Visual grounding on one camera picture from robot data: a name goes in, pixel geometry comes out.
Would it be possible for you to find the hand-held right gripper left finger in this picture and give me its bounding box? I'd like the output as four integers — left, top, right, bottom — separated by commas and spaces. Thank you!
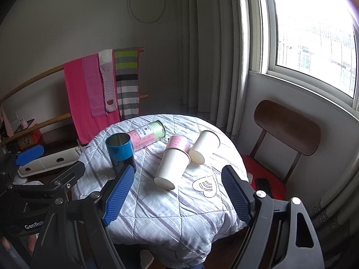
31, 164, 135, 269

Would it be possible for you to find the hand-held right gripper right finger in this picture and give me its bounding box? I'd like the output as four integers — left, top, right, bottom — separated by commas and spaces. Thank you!
221, 165, 326, 269

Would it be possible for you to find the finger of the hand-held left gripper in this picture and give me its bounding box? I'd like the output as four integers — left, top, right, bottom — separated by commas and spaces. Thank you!
0, 145, 45, 174
13, 160, 86, 203

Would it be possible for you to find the blue metal cup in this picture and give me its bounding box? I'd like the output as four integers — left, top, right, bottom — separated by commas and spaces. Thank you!
105, 133, 137, 175

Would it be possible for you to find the white paper cup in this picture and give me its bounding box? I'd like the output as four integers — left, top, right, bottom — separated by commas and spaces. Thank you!
188, 130, 221, 165
154, 146, 191, 190

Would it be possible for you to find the pink and green glass cup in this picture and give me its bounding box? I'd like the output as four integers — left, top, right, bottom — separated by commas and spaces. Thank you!
125, 120, 166, 153

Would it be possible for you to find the pink paper cup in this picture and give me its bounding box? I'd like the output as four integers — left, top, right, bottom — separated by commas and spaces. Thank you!
167, 134, 191, 158

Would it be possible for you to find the person's left hand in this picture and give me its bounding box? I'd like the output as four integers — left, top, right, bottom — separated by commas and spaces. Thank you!
0, 233, 39, 254

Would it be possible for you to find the red box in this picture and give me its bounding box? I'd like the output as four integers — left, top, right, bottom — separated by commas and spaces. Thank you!
18, 131, 43, 150

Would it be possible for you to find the black tablet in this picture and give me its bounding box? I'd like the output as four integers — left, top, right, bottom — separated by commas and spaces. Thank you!
13, 118, 36, 134

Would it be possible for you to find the black phone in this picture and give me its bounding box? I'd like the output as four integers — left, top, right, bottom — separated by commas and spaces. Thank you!
255, 178, 273, 198

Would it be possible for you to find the red seat cushion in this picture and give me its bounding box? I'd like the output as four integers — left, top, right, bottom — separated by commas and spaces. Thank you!
241, 154, 287, 201

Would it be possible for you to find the striped quilted table cover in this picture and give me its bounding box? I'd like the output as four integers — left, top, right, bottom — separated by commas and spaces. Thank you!
71, 114, 250, 269

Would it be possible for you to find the hot pink towel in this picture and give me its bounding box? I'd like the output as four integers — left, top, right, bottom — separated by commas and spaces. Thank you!
63, 57, 123, 144

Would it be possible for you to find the wooden towel rack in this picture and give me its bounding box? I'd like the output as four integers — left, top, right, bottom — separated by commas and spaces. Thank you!
0, 47, 149, 147

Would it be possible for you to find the brown wooden chair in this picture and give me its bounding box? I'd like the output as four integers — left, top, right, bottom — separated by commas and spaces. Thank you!
241, 100, 322, 202

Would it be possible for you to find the light pink towel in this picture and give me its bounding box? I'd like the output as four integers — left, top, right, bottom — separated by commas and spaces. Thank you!
82, 54, 109, 119

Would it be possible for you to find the grey green striped scarf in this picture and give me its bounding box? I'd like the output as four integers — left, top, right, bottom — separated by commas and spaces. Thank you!
113, 47, 141, 121

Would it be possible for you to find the grey curtain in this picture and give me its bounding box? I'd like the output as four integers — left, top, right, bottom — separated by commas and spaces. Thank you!
176, 0, 251, 148

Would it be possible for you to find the white framed window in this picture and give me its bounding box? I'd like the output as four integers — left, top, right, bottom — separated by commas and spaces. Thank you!
247, 0, 359, 105

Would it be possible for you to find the grey wall cable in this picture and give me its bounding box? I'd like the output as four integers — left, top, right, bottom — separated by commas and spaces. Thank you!
127, 0, 166, 24

